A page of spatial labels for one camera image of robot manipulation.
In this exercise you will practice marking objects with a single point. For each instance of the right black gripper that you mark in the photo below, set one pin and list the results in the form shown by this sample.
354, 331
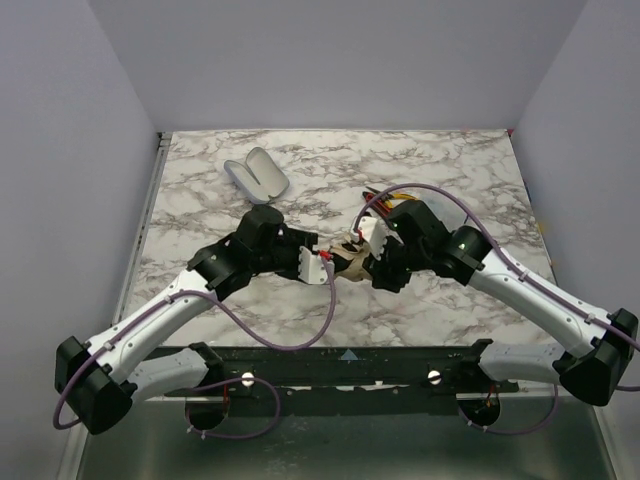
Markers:
386, 270

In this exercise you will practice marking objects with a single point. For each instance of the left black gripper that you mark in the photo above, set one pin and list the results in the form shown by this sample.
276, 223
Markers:
291, 255

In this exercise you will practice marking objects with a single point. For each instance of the beige umbrella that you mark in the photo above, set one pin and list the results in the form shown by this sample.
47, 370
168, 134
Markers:
349, 258

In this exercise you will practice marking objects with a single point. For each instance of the purple umbrella case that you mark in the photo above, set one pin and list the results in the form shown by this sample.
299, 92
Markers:
258, 176

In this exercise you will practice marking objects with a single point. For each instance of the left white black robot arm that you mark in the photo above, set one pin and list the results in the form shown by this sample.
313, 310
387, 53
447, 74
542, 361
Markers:
96, 377

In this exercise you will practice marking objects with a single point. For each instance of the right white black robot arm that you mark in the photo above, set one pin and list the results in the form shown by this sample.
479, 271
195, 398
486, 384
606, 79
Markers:
592, 346

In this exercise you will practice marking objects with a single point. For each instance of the clear plastic box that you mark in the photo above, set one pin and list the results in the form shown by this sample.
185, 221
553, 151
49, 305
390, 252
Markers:
447, 211

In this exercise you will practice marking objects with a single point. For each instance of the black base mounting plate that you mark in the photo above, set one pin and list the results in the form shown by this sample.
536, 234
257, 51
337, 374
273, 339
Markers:
342, 381

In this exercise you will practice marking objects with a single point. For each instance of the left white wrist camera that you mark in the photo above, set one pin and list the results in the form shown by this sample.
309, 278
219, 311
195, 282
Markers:
314, 268

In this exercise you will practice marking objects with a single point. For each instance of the yellow handled pliers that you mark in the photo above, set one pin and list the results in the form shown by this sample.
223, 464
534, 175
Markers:
396, 196

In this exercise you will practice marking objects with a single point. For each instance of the aluminium frame rail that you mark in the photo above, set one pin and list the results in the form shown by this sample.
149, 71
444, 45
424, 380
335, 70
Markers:
532, 392

